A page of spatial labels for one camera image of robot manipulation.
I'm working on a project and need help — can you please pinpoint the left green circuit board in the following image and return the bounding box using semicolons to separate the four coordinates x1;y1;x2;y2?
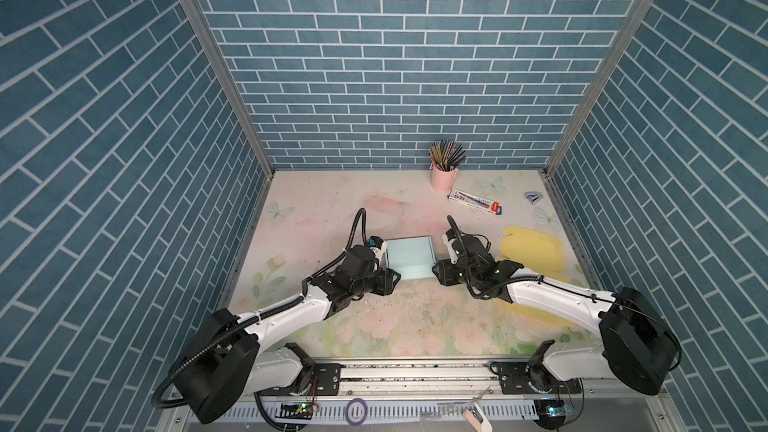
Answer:
275;402;319;421

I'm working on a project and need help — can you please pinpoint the pink metal pencil bucket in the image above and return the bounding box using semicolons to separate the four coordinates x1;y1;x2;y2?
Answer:
430;165;459;193

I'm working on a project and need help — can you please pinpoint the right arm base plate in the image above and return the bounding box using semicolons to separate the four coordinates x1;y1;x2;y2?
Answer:
488;361;582;395

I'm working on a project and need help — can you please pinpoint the right green circuit board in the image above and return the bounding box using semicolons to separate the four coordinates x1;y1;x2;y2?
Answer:
533;399;572;431

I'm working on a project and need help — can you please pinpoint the light blue paper box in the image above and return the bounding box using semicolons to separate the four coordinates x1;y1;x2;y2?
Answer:
385;236;436;281

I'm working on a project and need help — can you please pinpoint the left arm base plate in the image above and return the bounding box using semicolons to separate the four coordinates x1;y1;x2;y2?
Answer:
261;363;342;398

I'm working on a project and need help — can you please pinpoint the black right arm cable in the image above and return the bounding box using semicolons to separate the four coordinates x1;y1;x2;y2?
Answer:
445;214;684;373

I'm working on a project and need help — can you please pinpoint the aluminium front rail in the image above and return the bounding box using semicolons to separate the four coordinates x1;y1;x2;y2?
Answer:
157;357;686;432

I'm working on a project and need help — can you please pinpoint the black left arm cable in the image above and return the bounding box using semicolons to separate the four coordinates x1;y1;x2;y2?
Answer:
151;208;368;410

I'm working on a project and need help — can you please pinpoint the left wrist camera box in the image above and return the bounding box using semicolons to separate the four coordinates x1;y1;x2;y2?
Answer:
368;236;387;263

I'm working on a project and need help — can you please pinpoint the white pink clip tool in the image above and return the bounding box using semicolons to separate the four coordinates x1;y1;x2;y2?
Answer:
438;387;493;432

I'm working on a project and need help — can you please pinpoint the bundle of coloured pencils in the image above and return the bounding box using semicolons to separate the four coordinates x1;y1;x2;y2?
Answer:
428;140;466;172

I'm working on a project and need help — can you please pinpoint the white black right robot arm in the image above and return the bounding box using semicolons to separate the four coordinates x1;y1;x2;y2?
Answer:
433;230;682;396

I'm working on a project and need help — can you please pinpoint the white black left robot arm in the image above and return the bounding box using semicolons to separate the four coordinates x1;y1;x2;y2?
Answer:
152;237;401;424

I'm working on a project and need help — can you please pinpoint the white blue pencil box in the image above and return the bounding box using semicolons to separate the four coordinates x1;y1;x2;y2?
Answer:
448;189;502;216

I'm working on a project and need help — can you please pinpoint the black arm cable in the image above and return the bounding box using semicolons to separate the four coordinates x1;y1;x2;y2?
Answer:
445;214;684;373
151;208;368;410

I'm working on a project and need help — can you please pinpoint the yellow paper box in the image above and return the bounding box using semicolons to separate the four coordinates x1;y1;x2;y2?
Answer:
500;226;573;327

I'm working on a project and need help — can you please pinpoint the green circuit board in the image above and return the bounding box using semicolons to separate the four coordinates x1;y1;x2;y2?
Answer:
533;399;572;431
275;402;319;421

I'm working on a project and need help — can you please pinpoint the purple tape ring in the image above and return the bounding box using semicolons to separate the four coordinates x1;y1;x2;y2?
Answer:
344;397;369;427

